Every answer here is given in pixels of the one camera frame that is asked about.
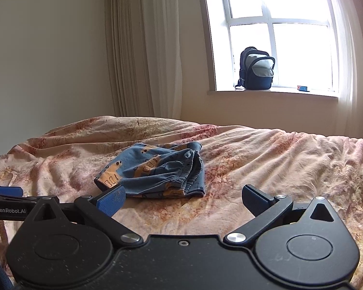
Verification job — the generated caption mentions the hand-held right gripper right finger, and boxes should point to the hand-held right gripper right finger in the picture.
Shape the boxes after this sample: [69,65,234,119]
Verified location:
[225,184,335,245]

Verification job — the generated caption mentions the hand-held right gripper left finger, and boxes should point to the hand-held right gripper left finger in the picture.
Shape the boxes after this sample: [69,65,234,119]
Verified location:
[33,185,143,245]

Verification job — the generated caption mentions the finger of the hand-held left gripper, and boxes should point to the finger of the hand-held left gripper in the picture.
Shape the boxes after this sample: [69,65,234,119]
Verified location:
[0,196,60,221]
[0,184,24,200]

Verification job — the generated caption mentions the blue pants with orange print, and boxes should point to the blue pants with orange print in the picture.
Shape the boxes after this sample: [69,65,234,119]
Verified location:
[94,141,206,200]

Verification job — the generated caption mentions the pink floral bed blanket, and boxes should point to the pink floral bed blanket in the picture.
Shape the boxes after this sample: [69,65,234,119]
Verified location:
[0,115,363,290]

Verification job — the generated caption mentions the beige window sill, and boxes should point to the beige window sill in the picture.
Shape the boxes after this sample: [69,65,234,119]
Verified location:
[208,86,339,102]

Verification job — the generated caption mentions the dark blue backpack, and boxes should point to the dark blue backpack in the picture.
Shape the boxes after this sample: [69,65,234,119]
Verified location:
[234,47,276,90]

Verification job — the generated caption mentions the white framed window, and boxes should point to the white framed window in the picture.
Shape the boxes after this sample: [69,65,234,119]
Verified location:
[204,0,341,93]

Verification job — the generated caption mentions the white sheer curtain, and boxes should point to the white sheer curtain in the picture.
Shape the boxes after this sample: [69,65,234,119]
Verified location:
[324,0,354,135]
[141,0,204,120]

